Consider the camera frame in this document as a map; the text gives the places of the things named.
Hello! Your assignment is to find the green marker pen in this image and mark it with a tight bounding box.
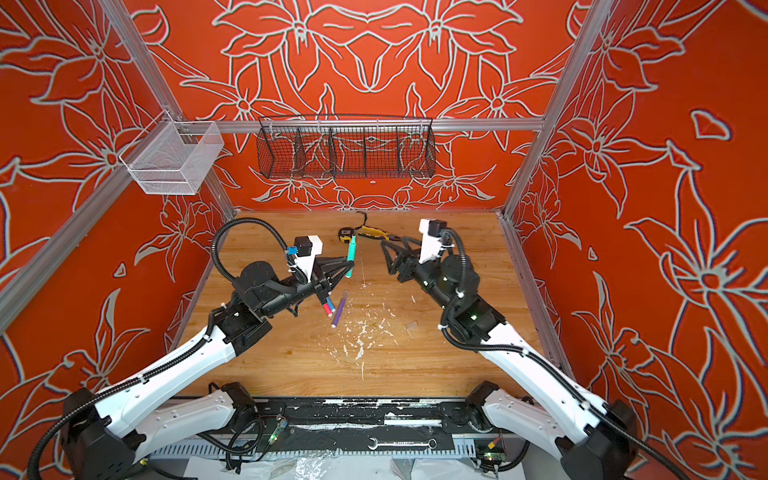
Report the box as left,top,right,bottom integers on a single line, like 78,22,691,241
345,235,357,278

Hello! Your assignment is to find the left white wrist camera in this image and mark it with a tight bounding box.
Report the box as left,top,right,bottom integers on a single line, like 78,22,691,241
286,235,323,284

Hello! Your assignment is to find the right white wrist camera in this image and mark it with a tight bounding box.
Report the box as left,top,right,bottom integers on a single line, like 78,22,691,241
419,218,447,264

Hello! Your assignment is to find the clear plastic wall bin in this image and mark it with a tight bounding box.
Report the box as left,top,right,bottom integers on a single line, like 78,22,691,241
119,120,224,195

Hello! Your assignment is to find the black wire wall basket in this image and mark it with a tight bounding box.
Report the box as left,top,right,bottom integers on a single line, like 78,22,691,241
256,115,437,180

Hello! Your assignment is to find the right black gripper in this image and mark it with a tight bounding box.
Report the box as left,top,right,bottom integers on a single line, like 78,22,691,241
382,232,461,316

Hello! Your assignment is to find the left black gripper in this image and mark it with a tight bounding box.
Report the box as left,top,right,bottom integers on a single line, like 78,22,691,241
263,255,352,319

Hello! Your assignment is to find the silver wrench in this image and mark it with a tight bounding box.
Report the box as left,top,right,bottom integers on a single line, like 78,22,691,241
367,437,437,451

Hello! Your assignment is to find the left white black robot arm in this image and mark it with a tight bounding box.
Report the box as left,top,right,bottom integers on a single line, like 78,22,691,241
26,217,354,479

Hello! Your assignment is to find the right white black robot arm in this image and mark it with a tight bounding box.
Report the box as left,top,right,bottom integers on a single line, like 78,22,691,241
381,219,686,479

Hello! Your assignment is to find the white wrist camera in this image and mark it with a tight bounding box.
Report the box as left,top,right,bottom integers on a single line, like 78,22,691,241
419,218,447,264
286,235,323,284

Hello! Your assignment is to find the yellow black tape measure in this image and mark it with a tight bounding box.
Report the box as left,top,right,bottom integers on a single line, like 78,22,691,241
338,227,355,244

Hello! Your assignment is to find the purple marker pen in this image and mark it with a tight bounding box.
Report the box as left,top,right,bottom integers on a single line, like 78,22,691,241
332,290,348,329

